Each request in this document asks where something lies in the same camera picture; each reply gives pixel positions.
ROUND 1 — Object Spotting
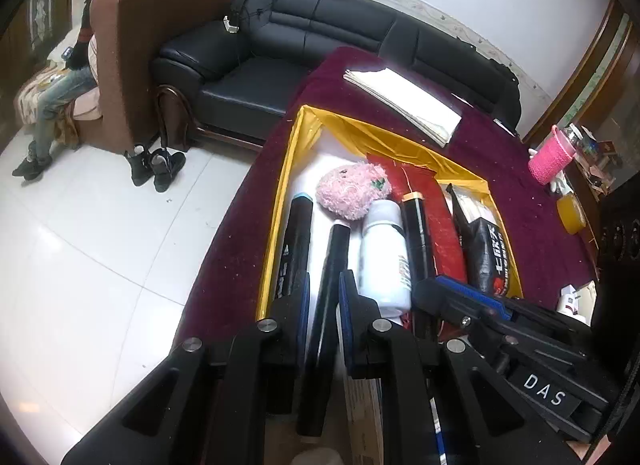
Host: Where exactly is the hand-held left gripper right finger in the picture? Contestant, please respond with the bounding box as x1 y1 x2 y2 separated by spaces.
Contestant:
337 270 588 465

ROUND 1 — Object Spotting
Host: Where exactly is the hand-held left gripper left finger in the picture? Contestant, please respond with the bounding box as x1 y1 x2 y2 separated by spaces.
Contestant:
60 272 311 465

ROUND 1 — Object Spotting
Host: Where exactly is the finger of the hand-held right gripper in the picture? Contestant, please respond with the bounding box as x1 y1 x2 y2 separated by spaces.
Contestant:
414 274 518 346

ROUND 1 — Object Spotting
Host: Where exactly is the black marker pen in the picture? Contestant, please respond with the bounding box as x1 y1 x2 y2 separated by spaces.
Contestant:
400 191 436 341
296 219 352 438

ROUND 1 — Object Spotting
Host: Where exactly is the black snack packet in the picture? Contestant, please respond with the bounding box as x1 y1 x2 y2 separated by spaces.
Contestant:
444 184 516 298

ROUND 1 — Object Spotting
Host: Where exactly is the yellow box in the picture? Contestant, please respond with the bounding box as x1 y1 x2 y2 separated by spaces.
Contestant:
255 104 525 331

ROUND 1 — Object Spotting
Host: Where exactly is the white plastic bottle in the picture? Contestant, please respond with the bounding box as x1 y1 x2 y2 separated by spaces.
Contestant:
357 199 413 318

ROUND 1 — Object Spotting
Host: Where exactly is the red foil packet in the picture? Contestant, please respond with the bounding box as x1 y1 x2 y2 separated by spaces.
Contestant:
365 154 468 286

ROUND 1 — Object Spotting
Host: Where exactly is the black marker light blue end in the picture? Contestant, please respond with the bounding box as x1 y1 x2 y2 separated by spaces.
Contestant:
272 192 316 303

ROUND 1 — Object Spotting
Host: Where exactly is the small white container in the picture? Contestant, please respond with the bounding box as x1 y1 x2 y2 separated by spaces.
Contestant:
555 280 598 321

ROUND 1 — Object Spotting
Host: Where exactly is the pink plush toy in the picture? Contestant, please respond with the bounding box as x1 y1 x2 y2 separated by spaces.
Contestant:
315 162 390 222

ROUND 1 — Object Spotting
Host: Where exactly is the printed cardboard sheet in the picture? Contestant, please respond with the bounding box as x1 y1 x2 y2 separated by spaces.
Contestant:
342 377 386 465

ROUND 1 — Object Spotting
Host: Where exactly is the yellow jar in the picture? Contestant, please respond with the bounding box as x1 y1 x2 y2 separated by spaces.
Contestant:
557 194 588 235

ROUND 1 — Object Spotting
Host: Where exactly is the maroon tablecloth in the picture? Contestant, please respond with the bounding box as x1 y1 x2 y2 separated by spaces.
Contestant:
170 47 601 356

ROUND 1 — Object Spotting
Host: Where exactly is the black speaker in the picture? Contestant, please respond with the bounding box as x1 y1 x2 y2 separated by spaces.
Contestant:
592 180 640 465

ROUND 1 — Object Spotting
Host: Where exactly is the cluttered wooden shelf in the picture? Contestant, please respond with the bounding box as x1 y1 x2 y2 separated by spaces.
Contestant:
565 122 626 196

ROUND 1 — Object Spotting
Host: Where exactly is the stack of white papers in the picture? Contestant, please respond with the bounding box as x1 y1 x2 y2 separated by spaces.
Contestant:
342 67 463 148

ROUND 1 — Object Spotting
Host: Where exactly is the black boot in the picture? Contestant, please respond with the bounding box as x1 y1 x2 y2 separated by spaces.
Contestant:
150 149 187 193
125 144 151 188

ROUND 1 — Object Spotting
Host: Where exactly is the black leather sofa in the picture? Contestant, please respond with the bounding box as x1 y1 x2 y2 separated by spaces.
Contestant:
150 0 523 150

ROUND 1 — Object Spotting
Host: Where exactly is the brown armchair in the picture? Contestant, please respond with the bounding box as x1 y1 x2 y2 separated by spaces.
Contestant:
70 0 246 156

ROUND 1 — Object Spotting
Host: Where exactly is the floral blanket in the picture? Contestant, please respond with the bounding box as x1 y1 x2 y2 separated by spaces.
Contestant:
12 60 81 146

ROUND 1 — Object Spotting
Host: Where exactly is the ornate wooden door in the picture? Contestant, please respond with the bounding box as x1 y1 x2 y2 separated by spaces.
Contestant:
0 0 76 110

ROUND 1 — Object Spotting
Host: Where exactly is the wooden door frame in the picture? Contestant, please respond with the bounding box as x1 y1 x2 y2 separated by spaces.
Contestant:
522 0 640 146

